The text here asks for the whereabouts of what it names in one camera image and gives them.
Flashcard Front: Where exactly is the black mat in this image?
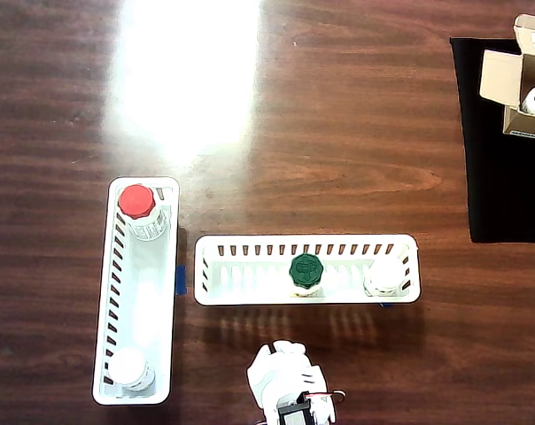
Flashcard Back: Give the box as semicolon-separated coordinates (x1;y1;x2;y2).
449;37;535;243

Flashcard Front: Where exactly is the red and white servo cable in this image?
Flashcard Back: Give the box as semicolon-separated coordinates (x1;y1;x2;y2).
305;388;347;404

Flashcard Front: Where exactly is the white bottle with red cap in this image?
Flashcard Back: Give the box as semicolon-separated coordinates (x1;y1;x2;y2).
118;184;169;243

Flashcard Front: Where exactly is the brown cardboard box with labels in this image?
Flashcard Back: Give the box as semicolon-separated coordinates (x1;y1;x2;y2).
478;12;535;142

